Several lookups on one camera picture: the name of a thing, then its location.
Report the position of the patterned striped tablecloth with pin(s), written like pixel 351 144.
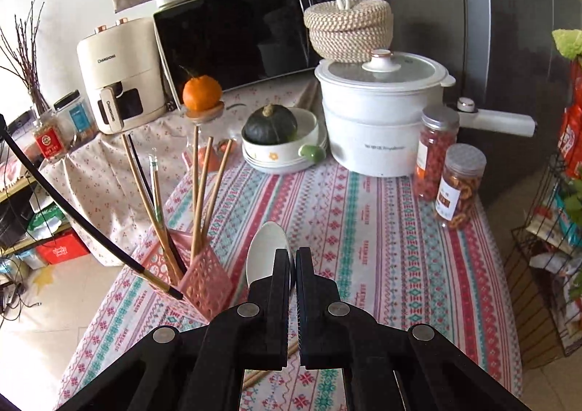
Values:
pixel 363 256

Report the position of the white ceramic spoon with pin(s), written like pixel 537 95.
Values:
pixel 266 251

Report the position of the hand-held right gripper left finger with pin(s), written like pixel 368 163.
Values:
pixel 282 274

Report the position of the pink plastic utensil basket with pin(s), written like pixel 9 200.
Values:
pixel 204 283

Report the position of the glass jar wooden lid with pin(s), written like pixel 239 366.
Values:
pixel 204 113

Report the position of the black chopstick gold band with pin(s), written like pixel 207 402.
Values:
pixel 113 251

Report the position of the cream air fryer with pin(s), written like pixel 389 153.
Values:
pixel 118 60

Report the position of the green white plastic bag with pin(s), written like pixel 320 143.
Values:
pixel 45 220

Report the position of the woven lidded basket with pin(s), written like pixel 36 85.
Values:
pixel 350 33

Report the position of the wooden shelf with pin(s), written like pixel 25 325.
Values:
pixel 18 187

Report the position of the pale green cabbage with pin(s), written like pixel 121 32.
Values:
pixel 568 42

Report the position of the bunch of wooden chopsticks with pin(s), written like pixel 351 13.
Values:
pixel 195 192

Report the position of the white electric cooking pot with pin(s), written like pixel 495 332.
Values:
pixel 373 138

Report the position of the floral cabinet cloth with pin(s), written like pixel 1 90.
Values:
pixel 100 192

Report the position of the orange fruit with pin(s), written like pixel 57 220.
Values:
pixel 202 94

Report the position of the light wooden chopstick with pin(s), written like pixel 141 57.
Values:
pixel 259 378

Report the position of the jar of red snacks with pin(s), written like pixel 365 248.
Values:
pixel 432 156

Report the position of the red box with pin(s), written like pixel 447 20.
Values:
pixel 61 249

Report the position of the red snack bag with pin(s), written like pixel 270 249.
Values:
pixel 573 129

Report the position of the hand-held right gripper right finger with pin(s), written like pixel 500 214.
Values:
pixel 304 274

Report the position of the dried twig bunch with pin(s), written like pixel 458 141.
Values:
pixel 34 88

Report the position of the grey refrigerator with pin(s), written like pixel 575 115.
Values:
pixel 500 28

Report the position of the green patterned chopstick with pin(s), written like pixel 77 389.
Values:
pixel 157 192

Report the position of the jar with blue label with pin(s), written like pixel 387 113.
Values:
pixel 79 119

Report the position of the jar with red label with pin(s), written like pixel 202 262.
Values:
pixel 50 142

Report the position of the black microwave oven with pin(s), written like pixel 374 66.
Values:
pixel 236 38

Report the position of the dark green kabocha squash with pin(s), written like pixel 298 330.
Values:
pixel 268 126

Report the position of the jar of brown snacks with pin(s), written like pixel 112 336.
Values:
pixel 459 192

